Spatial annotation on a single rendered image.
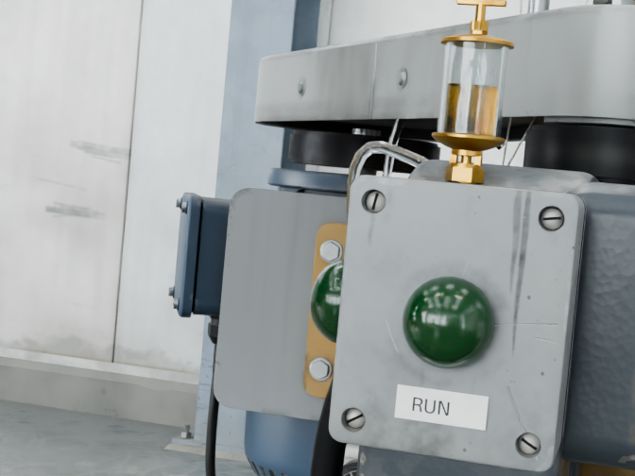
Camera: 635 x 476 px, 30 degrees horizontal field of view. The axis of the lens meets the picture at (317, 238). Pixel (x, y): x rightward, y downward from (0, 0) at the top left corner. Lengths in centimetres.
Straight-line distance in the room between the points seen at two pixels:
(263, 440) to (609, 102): 47
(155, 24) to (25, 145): 96
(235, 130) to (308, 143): 457
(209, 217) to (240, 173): 457
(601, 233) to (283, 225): 45
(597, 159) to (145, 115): 563
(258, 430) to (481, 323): 56
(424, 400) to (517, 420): 3
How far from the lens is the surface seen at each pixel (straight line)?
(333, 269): 41
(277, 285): 86
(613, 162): 54
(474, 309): 38
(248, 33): 549
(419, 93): 68
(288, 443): 90
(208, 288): 89
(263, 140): 543
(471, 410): 39
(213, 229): 88
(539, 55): 58
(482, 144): 46
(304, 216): 85
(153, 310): 613
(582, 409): 44
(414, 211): 39
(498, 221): 38
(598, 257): 43
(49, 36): 642
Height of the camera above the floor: 133
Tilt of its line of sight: 3 degrees down
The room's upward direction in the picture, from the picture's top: 5 degrees clockwise
